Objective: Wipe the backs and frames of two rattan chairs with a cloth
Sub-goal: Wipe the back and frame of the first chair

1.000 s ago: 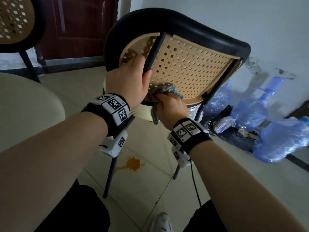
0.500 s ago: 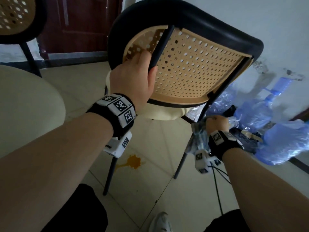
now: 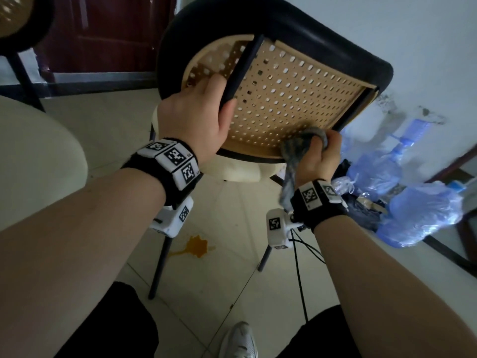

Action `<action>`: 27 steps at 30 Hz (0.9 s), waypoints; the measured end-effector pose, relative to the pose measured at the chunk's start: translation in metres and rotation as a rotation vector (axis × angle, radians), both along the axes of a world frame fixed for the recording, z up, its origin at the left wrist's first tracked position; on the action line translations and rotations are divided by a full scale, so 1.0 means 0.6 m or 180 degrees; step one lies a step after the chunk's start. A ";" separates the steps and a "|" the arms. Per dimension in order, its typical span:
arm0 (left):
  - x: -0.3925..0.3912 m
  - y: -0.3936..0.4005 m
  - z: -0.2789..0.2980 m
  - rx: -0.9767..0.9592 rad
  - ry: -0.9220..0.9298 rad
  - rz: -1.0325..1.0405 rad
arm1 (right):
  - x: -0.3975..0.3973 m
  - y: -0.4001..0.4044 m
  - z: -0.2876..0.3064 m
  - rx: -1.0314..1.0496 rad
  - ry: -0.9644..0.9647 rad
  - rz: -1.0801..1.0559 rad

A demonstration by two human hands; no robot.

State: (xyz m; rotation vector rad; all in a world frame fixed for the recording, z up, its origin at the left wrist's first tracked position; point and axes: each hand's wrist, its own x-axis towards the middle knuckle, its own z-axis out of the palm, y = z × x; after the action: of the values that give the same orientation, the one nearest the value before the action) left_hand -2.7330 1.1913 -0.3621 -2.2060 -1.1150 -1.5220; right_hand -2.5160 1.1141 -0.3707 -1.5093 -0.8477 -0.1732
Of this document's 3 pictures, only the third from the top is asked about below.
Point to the person's left hand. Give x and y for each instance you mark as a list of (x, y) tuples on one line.
[(193, 119)]

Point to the person's right hand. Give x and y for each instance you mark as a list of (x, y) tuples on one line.
[(320, 164)]

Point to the blue patterned cleaning cloth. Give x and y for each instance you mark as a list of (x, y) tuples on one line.
[(294, 149)]

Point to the cream seat cane back chair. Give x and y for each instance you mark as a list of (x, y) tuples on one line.
[(290, 89), (37, 164)]

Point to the person's right forearm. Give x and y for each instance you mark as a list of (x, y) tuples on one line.
[(391, 287)]

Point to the person's left forearm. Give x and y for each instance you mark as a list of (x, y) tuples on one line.
[(74, 249)]

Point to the person's right white shoe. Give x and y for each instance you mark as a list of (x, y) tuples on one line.
[(238, 343)]

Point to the person's dark trousers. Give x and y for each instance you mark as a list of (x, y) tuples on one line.
[(111, 324)]

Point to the blue plastic bag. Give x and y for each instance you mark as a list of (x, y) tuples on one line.
[(421, 216), (380, 171), (348, 141)]

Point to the black left wristband with markers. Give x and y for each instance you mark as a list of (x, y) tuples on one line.
[(167, 156)]

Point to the black wristband with markers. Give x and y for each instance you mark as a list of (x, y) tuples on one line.
[(320, 216), (167, 156)]

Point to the black right wristband with markers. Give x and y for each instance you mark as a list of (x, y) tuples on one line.
[(320, 216)]

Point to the tan cardboard piece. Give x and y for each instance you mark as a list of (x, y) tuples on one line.
[(372, 205)]

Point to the black plastic bag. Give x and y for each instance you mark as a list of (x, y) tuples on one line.
[(361, 219)]

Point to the white right wrist tracker box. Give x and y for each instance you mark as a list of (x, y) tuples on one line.
[(277, 238)]

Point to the white wrist tracker box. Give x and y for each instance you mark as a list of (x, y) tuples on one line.
[(277, 238), (171, 221)]

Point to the white left wrist tracker box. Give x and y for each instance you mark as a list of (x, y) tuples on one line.
[(171, 221)]

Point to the dark red wooden door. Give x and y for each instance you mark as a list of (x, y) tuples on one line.
[(111, 33)]

